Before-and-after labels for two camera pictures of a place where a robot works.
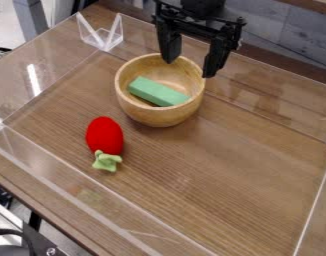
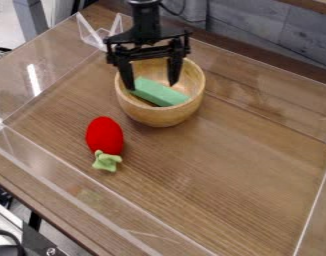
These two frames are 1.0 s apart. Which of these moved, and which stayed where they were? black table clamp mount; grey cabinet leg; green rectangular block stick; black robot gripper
Moved: black robot gripper
Stayed: green rectangular block stick; grey cabinet leg; black table clamp mount
